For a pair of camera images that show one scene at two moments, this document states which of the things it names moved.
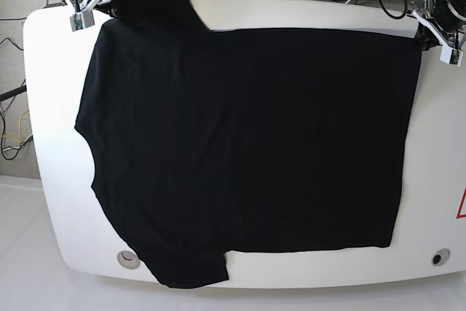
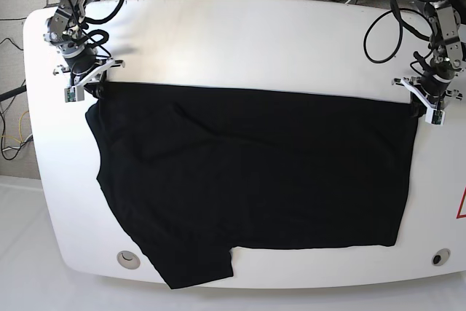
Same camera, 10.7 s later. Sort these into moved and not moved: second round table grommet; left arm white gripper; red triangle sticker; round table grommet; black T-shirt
Moved: black T-shirt; left arm white gripper
Not moved: second round table grommet; round table grommet; red triangle sticker
